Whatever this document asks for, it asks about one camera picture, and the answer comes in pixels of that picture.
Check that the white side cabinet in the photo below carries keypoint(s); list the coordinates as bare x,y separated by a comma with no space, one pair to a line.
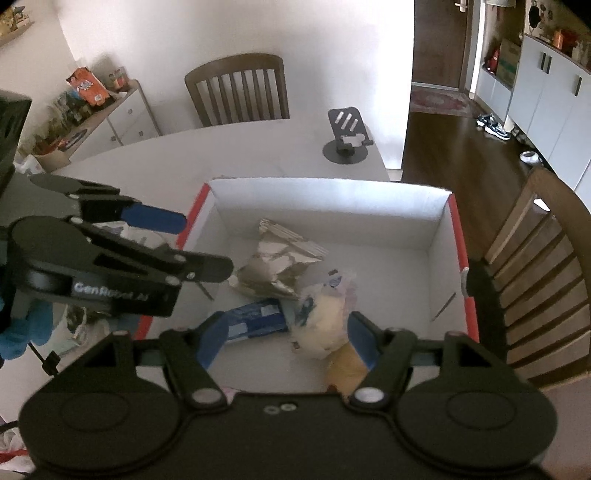
129,120

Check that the cardboard carton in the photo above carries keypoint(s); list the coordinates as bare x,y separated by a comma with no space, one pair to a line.
509,62

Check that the orange snack bag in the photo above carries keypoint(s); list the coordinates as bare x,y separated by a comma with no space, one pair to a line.
90,87

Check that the silver foil bag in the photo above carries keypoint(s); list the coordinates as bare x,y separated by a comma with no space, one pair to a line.
272,267

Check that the red patterned rug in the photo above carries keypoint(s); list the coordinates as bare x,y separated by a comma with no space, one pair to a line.
438,101

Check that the black phone stand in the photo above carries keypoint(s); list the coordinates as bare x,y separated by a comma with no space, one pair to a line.
344,154

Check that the white and blue tissue pack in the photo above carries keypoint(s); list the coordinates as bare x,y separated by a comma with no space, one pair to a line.
258,318

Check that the dark wooden chair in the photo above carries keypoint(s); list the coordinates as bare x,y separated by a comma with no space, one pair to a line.
568,198
231,64

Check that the plush toy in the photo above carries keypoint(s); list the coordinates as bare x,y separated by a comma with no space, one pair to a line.
318,323

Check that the clear plastic bag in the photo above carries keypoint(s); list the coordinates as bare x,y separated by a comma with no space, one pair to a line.
83,325

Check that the dark and white sneaker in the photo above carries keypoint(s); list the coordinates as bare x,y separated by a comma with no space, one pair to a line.
485,121
499,131

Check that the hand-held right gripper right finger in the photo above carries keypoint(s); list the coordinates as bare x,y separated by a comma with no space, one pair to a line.
362,339

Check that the tan hamster toy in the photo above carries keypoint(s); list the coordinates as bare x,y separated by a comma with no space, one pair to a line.
344,369

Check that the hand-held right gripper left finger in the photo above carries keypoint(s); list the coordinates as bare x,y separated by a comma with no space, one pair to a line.
214,341

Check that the red cardboard box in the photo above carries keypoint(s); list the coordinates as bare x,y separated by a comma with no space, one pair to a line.
369,221

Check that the white marble desktop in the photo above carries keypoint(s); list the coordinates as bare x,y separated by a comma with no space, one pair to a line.
254,147

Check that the brown wooden door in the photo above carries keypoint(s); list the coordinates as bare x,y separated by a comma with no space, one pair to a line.
438,46

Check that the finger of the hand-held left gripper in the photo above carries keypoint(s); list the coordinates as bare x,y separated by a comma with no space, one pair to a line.
152,217
207,268

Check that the white wall cabinet unit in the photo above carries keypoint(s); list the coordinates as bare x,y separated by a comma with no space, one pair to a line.
554,106

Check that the person's left hand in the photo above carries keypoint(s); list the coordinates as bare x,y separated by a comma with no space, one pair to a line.
27,327

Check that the wooden wall shelf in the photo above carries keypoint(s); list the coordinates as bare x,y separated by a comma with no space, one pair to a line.
16,33

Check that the white slipper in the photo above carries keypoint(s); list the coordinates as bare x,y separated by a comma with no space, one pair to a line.
531,158

